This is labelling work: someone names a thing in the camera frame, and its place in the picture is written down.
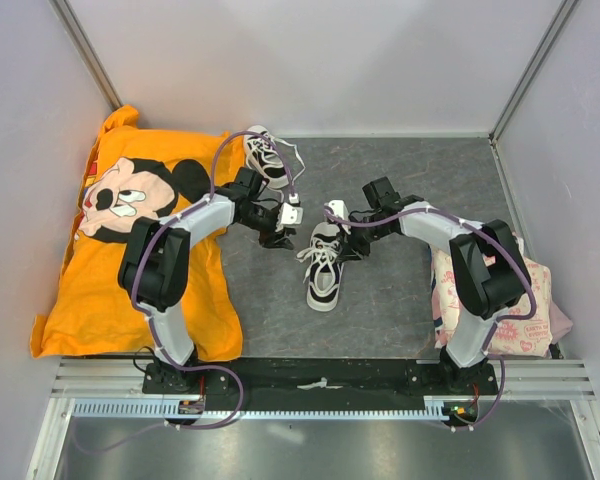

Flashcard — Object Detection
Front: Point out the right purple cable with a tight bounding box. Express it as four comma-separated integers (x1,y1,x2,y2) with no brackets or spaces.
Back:
323,207,539,431

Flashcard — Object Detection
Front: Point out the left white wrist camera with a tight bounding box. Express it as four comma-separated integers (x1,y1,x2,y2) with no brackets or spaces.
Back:
276,193,303,231

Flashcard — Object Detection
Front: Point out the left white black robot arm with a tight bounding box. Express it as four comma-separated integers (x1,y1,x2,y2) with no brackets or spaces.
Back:
118,167,303,393

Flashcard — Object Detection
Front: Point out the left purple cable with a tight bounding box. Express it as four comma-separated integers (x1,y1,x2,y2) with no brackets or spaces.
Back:
69,129,301,454

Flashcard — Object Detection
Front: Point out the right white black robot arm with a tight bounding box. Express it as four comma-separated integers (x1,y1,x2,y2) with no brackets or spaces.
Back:
325,177,536,394

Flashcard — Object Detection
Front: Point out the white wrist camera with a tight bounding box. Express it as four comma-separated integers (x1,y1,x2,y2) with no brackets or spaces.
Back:
324,200,351,235
276,193,303,231

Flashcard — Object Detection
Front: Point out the white tape scrap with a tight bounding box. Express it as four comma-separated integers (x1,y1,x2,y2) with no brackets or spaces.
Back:
296,377,342,391

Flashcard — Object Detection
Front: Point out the orange cartoon mouse cloth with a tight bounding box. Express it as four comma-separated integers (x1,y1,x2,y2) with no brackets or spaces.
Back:
30,106,245,358

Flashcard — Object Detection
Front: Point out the purple cable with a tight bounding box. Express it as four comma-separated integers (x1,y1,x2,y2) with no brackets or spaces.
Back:
69,129,301,454
323,207,539,431

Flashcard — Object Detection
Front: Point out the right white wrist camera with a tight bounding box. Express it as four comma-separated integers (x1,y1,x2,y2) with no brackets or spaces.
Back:
324,200,351,235

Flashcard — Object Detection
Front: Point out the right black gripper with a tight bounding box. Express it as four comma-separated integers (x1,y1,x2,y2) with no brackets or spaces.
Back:
336,214,392,264

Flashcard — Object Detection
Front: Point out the pink printed cloth bag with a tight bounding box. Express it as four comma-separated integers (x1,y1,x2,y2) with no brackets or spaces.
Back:
430,247,573,357

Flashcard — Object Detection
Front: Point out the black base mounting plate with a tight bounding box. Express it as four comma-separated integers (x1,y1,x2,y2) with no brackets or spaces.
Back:
142,357,499,411

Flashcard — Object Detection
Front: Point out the black white sneaker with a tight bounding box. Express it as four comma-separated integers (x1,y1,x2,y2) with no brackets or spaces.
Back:
243,125,306,190
296,222,343,312

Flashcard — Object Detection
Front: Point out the grey slotted cable duct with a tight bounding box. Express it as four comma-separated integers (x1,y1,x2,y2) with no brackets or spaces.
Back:
72,397,451,421

